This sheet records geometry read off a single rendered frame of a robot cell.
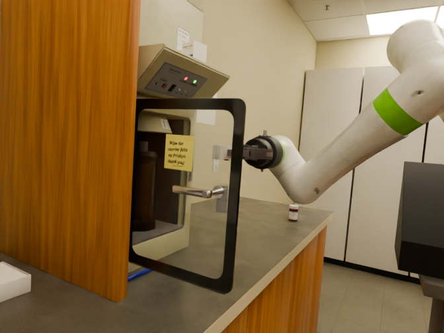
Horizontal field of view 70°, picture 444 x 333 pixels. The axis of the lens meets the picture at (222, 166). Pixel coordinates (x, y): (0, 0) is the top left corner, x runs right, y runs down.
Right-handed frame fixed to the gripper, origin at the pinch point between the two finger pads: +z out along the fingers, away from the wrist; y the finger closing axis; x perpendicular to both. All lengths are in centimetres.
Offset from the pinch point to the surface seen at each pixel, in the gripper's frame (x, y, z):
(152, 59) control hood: -19.7, -17.7, 4.6
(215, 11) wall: -79, -69, -104
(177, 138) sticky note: -2.3, -9.6, 4.3
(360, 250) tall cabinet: 105, 9, -306
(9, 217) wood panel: 23, -60, 13
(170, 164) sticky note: 3.6, -11.2, 4.3
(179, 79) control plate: -17.6, -18.8, -7.2
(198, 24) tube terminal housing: -38, -26, -25
